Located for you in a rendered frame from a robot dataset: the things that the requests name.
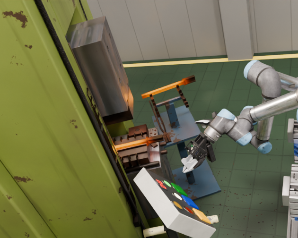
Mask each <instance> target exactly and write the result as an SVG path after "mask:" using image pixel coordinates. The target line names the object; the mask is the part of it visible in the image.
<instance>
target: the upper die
mask: <svg viewBox="0 0 298 238"><path fill-rule="evenodd" d="M102 118H103V120H104V123H105V125H106V126H108V125H111V124H115V123H120V122H124V121H128V120H131V119H133V96H132V93H131V91H130V88H129V86H128V111H124V112H120V113H116V114H112V115H108V116H104V117H102Z"/></svg>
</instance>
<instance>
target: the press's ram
mask: <svg viewBox="0 0 298 238"><path fill-rule="evenodd" d="M66 34H67V38H66V40H67V42H68V43H70V46H71V48H72V50H73V52H74V55H75V57H76V59H77V62H78V64H79V66H80V68H81V71H82V73H83V75H84V78H85V80H86V82H87V84H88V86H89V88H90V91H91V93H92V95H93V98H94V100H95V102H96V105H97V107H98V109H99V111H100V114H101V116H102V117H104V116H108V115H112V114H116V113H120V112H124V111H128V77H127V75H126V72H125V70H124V67H123V63H122V61H121V58H120V55H119V52H118V49H117V47H116V44H115V42H114V38H113V36H112V33H111V30H110V27H109V24H108V21H107V19H106V16H102V17H98V18H95V19H91V20H88V21H85V22H81V23H77V24H74V25H70V26H69V28H68V30H67V33H66Z"/></svg>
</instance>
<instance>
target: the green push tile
mask: <svg viewBox="0 0 298 238"><path fill-rule="evenodd" d="M171 184H172V186H173V187H174V188H175V189H176V190H177V191H178V193H180V194H182V195H184V196H186V197H187V196H188V195H187V194H186V193H185V192H184V191H183V189H182V188H181V187H180V186H178V185H176V184H174V183H171Z"/></svg>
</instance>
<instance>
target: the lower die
mask: <svg viewBox="0 0 298 238"><path fill-rule="evenodd" d="M146 137H147V135H146V134H145V135H143V136H136V138H134V137H131V138H129V140H128V139H123V140H122V141H120V140H119V141H115V143H114V145H115V146H116V145H121V144H125V143H129V142H133V141H138V140H142V139H146ZM117 152H118V154H119V156H120V158H121V157H123V163H124V165H125V167H126V168H128V167H131V164H130V162H129V159H128V155H130V157H131V158H130V160H131V163H132V165H133V166H136V165H139V164H138V162H137V159H136V153H137V155H138V157H137V158H138V160H139V163H140V164H145V163H149V162H150V148H149V145H147V143H144V144H139V145H135V146H130V147H126V148H122V149H118V150H117Z"/></svg>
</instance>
